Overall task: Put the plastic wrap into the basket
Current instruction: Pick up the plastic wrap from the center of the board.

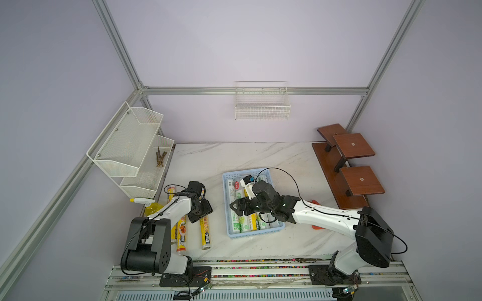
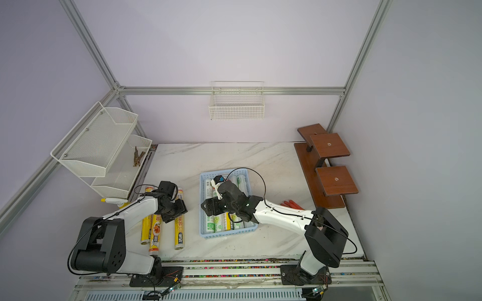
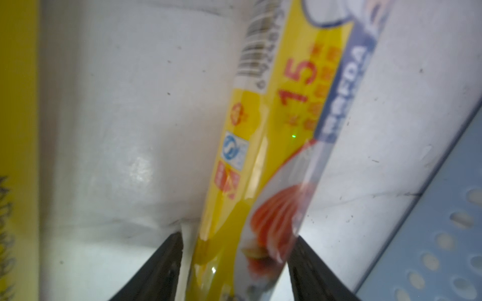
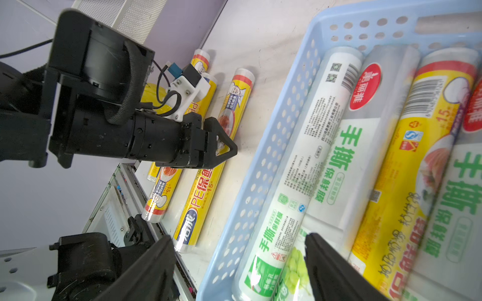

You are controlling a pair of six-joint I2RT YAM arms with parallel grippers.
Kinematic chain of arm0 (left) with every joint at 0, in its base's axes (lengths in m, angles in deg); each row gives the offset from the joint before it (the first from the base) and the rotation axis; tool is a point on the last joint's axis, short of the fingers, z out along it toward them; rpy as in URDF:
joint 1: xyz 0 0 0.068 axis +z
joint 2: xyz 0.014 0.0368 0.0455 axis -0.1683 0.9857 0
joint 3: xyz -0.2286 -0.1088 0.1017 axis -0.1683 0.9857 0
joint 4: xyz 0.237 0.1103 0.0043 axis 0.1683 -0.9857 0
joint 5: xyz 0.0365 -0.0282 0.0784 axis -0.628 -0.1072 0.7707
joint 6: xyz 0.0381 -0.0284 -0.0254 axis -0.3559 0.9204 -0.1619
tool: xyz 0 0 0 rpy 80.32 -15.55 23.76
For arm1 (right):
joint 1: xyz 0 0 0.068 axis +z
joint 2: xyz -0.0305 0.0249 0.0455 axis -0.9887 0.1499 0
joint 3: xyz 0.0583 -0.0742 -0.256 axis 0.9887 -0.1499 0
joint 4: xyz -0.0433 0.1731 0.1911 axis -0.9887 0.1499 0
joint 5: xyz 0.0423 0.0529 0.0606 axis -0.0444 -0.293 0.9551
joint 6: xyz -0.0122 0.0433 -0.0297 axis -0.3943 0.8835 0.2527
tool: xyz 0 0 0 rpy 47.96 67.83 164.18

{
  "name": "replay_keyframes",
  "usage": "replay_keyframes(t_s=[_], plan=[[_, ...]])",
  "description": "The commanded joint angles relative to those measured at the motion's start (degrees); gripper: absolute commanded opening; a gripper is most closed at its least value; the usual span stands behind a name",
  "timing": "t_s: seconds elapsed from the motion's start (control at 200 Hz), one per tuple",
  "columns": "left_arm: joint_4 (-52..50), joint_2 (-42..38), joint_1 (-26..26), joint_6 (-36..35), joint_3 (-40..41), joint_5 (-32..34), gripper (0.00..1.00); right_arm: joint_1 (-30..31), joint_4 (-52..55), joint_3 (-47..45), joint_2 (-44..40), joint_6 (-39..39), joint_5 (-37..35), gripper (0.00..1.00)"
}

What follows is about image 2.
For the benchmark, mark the brown wooden tiered stand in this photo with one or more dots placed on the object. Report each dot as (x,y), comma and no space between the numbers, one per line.
(327,184)

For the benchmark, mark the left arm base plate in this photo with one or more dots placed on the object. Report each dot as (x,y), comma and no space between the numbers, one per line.
(163,277)

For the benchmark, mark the yellow red chef wrap roll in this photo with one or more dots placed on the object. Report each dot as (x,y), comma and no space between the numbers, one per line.
(154,243)

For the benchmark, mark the lower white mesh shelf basket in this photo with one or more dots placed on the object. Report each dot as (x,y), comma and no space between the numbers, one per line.
(122,175)

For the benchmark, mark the white mesh shelf basket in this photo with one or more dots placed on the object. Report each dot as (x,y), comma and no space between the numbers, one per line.
(91,147)
(122,175)

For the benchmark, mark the light blue plastic basket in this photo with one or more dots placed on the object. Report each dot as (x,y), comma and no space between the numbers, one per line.
(211,175)

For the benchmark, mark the yellow blue label wrap roll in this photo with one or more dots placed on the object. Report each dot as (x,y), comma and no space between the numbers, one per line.
(179,229)

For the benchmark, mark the brown clips in basket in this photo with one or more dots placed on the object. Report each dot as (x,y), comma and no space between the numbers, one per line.
(138,157)

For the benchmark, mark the red rubber glove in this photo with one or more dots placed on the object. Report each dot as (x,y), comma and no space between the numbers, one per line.
(291,204)

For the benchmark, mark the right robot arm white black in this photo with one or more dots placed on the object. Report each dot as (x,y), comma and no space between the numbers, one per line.
(325,235)

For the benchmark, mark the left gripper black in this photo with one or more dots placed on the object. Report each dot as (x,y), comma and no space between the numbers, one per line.
(181,209)

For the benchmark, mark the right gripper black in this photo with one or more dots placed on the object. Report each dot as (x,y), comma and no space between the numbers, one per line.
(211,202)

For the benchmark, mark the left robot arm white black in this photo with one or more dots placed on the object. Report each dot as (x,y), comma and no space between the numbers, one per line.
(101,243)

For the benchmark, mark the white wire wall basket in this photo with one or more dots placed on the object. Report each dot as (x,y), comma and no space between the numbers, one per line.
(237,100)

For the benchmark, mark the white green grape wrap roll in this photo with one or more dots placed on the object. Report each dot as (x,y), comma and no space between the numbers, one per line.
(220,223)

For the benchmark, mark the upper white mesh shelf basket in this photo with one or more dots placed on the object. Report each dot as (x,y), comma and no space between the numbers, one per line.
(91,147)

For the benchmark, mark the yellow icon wrap roll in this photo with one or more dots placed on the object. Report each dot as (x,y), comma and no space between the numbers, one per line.
(146,230)

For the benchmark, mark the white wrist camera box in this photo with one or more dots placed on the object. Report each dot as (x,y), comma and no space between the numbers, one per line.
(217,181)

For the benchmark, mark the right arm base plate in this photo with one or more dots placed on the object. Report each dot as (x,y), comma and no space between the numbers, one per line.
(295,275)

